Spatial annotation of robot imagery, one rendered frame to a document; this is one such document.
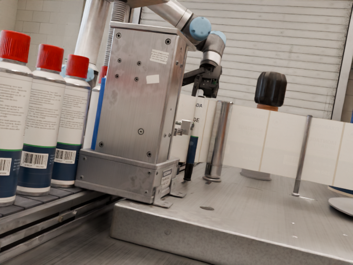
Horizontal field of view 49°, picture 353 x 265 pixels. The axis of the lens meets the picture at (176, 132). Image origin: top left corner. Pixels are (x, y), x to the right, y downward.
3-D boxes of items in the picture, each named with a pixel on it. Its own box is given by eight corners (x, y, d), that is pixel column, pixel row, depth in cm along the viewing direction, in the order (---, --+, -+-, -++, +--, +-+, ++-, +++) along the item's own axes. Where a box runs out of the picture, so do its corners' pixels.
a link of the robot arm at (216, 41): (203, 37, 155) (222, 45, 157) (197, 58, 151) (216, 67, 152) (211, 25, 148) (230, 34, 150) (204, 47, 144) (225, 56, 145)
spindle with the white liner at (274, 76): (270, 182, 104) (290, 72, 102) (237, 175, 106) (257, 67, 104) (271, 177, 112) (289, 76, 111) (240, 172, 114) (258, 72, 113)
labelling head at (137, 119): (151, 204, 57) (179, 31, 56) (73, 186, 60) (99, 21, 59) (175, 190, 70) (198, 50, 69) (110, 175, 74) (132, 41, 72)
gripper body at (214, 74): (214, 88, 136) (221, 61, 141) (191, 85, 138) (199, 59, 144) (215, 100, 143) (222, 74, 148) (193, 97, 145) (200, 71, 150)
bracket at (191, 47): (177, 33, 56) (178, 27, 56) (107, 26, 59) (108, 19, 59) (196, 51, 69) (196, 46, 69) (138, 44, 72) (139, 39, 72)
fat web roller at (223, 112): (219, 183, 88) (234, 102, 87) (200, 179, 89) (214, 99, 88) (222, 181, 92) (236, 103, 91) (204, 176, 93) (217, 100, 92)
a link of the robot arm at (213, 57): (201, 50, 145) (203, 63, 153) (198, 59, 144) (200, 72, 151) (220, 52, 144) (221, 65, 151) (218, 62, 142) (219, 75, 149)
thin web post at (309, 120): (299, 197, 87) (314, 115, 86) (290, 195, 88) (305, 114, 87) (299, 195, 89) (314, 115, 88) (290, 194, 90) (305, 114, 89)
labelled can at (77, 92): (65, 190, 58) (85, 54, 57) (35, 183, 59) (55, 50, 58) (82, 185, 63) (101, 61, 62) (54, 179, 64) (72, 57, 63)
